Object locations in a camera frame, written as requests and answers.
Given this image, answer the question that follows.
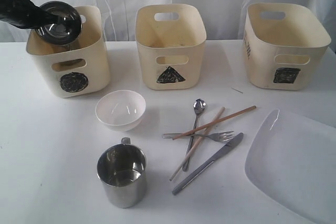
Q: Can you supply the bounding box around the white plastic bowl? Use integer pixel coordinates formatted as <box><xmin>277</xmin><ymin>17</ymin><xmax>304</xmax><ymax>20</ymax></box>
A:
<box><xmin>95</xmin><ymin>90</ymin><xmax>146</xmax><ymax>132</ymax></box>

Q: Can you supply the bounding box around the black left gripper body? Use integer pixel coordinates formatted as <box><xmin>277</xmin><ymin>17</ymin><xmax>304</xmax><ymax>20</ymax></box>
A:
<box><xmin>5</xmin><ymin>0</ymin><xmax>39</xmax><ymax>29</ymax></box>

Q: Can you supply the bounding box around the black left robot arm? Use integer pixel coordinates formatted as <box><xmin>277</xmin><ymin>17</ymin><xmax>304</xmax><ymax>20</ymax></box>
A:
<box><xmin>1</xmin><ymin>0</ymin><xmax>59</xmax><ymax>29</ymax></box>

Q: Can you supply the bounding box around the steel mug with band handle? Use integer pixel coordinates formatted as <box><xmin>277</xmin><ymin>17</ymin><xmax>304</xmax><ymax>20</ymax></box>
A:
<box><xmin>97</xmin><ymin>137</ymin><xmax>147</xmax><ymax>208</ymax></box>

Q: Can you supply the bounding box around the cream bin with square mark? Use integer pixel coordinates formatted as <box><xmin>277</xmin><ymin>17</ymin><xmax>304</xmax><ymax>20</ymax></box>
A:
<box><xmin>244</xmin><ymin>3</ymin><xmax>331</xmax><ymax>90</ymax></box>

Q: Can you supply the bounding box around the steel table knife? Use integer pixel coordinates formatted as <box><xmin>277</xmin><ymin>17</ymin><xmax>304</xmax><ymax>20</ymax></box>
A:
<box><xmin>172</xmin><ymin>133</ymin><xmax>244</xmax><ymax>195</ymax></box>

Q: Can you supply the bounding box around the wooden chopstick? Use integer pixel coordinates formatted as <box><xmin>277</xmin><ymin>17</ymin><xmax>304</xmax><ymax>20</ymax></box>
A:
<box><xmin>169</xmin><ymin>106</ymin><xmax>226</xmax><ymax>182</ymax></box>
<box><xmin>173</xmin><ymin>105</ymin><xmax>257</xmax><ymax>140</ymax></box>

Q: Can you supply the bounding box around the white square plate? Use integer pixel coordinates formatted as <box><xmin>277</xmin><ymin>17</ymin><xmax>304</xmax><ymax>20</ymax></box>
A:
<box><xmin>245</xmin><ymin>109</ymin><xmax>335</xmax><ymax>223</ymax></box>

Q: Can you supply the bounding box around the stainless steel bowl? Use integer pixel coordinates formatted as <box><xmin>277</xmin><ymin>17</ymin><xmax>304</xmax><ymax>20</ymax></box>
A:
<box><xmin>35</xmin><ymin>1</ymin><xmax>82</xmax><ymax>45</ymax></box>

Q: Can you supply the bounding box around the steel fork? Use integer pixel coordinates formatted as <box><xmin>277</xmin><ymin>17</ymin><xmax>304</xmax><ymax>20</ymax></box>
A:
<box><xmin>162</xmin><ymin>131</ymin><xmax>234</xmax><ymax>142</ymax></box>

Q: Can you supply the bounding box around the steel teaspoon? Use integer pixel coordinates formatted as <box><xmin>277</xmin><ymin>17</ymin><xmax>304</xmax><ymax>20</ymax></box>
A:
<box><xmin>182</xmin><ymin>99</ymin><xmax>206</xmax><ymax>172</ymax></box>

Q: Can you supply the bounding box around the cream bin with circle mark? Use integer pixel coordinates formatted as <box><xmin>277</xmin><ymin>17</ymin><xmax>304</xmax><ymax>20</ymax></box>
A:
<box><xmin>26</xmin><ymin>6</ymin><xmax>110</xmax><ymax>98</ymax></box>

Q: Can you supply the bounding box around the steel mug with wire handle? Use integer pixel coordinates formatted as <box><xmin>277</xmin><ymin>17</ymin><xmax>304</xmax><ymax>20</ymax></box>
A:
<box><xmin>51</xmin><ymin>41</ymin><xmax>86</xmax><ymax>72</ymax></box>

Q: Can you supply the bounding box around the cream bin with triangle mark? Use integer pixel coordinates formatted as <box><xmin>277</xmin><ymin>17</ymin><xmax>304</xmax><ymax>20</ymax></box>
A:
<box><xmin>135</xmin><ymin>4</ymin><xmax>207</xmax><ymax>90</ymax></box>

